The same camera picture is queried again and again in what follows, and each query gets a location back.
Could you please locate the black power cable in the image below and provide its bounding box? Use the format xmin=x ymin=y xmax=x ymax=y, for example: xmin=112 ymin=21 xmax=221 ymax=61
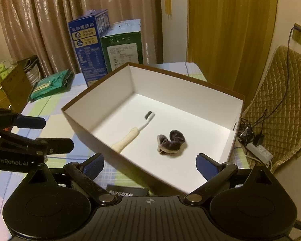
xmin=251 ymin=26 xmax=301 ymax=133

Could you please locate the black small card box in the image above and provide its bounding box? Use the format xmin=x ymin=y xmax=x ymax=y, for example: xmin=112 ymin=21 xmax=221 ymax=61
xmin=107 ymin=184 xmax=149 ymax=197

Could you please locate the green printed carton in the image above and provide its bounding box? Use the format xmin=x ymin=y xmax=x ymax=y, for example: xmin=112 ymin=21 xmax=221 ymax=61
xmin=100 ymin=19 xmax=144 ymax=75

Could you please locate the yellow hanging strip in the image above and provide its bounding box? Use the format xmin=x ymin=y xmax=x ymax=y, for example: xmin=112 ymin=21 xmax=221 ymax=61
xmin=164 ymin=0 xmax=172 ymax=20

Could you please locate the green and white small box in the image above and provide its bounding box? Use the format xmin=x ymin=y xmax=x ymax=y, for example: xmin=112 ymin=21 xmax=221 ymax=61
xmin=0 ymin=60 xmax=18 ymax=79

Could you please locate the gold curtain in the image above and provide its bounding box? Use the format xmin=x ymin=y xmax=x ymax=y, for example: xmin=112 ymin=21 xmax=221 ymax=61
xmin=187 ymin=0 xmax=279 ymax=101

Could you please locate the blue printed carton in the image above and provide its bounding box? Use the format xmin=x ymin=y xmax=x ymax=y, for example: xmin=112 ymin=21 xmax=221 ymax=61
xmin=68 ymin=9 xmax=109 ymax=87

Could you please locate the wall socket plate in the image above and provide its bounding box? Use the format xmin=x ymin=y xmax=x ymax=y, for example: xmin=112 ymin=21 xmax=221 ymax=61
xmin=292 ymin=23 xmax=301 ymax=46

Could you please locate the white bag with handles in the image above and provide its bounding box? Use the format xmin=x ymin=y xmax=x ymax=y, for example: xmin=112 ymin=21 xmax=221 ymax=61
xmin=16 ymin=55 xmax=42 ymax=84

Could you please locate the plain brown cardboard box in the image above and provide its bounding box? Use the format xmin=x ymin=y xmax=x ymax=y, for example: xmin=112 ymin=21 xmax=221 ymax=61
xmin=0 ymin=64 xmax=33 ymax=106

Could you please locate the cream toothbrush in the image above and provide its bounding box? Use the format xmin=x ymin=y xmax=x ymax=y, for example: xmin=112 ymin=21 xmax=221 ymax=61
xmin=111 ymin=111 xmax=156 ymax=153

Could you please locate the green foil packet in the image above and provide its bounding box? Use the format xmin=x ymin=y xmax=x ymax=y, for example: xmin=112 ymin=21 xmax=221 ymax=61
xmin=27 ymin=69 xmax=74 ymax=102

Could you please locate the white power strip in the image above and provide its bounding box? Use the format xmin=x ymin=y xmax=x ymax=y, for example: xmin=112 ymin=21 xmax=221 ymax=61
xmin=245 ymin=142 xmax=274 ymax=164

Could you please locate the brown cardboard box white inside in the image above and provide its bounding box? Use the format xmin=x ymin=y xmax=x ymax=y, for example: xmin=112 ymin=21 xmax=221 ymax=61
xmin=61 ymin=62 xmax=246 ymax=196

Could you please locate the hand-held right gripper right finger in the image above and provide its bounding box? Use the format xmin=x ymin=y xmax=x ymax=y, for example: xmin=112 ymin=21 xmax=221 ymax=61
xmin=184 ymin=153 xmax=279 ymax=205

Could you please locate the black plug adapter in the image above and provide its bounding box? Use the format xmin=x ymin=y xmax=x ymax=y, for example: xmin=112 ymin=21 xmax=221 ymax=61
xmin=253 ymin=134 xmax=265 ymax=147

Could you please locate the quilted olive chair cushion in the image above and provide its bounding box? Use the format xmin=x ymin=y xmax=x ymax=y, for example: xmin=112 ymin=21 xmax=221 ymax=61
xmin=241 ymin=46 xmax=301 ymax=168

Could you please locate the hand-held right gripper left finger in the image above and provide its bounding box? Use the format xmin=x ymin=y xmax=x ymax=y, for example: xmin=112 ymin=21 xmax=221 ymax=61
xmin=20 ymin=153 xmax=118 ymax=206

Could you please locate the beige shiny curtain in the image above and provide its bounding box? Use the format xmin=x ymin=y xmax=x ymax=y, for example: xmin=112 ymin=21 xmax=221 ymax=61
xmin=0 ymin=0 xmax=164 ymax=79

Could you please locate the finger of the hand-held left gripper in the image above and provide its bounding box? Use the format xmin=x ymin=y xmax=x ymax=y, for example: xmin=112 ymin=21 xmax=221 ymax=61
xmin=0 ymin=107 xmax=46 ymax=131
xmin=0 ymin=130 xmax=75 ymax=155

